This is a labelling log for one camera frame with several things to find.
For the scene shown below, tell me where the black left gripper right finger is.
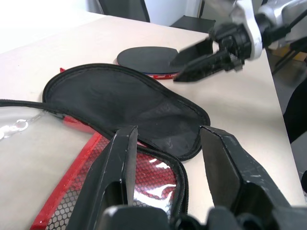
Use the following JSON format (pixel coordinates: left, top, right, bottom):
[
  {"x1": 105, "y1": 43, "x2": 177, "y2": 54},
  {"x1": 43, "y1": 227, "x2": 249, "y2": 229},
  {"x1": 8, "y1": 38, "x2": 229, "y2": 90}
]
[{"x1": 199, "y1": 125, "x2": 292, "y2": 218}]

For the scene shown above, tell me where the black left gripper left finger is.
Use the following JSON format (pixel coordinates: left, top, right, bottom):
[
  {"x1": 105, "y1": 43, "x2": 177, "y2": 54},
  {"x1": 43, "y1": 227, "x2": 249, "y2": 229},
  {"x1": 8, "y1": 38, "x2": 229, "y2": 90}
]
[{"x1": 74, "y1": 125, "x2": 139, "y2": 230}]

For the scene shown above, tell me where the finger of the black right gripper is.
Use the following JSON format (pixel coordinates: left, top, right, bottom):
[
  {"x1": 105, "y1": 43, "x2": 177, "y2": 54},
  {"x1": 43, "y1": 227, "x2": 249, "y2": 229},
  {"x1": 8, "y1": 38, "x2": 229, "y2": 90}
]
[
  {"x1": 173, "y1": 50, "x2": 231, "y2": 83},
  {"x1": 169, "y1": 37, "x2": 214, "y2": 67}
]

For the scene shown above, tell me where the black rubber table tennis paddle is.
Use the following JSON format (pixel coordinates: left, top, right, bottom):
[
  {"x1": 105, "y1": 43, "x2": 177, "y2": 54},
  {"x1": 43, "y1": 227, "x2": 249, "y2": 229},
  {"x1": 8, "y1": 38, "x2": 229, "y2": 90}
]
[{"x1": 117, "y1": 46, "x2": 190, "y2": 81}]

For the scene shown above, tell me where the black red clear paddle case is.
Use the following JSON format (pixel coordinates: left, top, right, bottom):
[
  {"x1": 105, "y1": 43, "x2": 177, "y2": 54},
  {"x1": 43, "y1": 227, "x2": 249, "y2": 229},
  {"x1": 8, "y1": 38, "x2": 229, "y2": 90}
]
[{"x1": 0, "y1": 62, "x2": 211, "y2": 230}]

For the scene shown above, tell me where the black flat chair seat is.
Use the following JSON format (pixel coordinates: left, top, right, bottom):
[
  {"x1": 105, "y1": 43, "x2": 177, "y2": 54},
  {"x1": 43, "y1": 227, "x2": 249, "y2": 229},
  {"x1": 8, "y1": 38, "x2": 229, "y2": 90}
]
[{"x1": 171, "y1": 14, "x2": 216, "y2": 32}]

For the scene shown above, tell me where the brown cardboard box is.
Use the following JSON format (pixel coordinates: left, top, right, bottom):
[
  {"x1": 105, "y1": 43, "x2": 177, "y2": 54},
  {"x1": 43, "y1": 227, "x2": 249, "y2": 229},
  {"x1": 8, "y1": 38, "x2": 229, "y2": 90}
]
[{"x1": 273, "y1": 45, "x2": 307, "y2": 62}]

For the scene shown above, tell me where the black office chair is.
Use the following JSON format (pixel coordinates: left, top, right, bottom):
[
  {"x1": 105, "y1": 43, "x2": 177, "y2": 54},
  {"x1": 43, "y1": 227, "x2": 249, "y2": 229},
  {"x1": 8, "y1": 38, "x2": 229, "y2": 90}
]
[{"x1": 92, "y1": 0, "x2": 151, "y2": 23}]

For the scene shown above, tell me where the dark rounded chair back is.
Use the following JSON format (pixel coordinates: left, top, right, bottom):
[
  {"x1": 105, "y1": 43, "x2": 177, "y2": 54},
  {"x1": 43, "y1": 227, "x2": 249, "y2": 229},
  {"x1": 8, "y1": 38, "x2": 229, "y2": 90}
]
[{"x1": 283, "y1": 80, "x2": 307, "y2": 145}]

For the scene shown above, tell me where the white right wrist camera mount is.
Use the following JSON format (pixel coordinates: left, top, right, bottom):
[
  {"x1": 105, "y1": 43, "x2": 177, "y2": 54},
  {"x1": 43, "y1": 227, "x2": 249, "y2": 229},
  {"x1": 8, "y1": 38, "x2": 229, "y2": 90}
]
[{"x1": 229, "y1": 0, "x2": 267, "y2": 61}]

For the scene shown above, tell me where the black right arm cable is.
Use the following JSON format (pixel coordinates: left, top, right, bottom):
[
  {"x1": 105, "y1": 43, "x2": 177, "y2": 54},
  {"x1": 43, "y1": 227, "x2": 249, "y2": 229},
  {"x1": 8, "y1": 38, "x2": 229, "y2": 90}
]
[{"x1": 262, "y1": 11, "x2": 307, "y2": 45}]

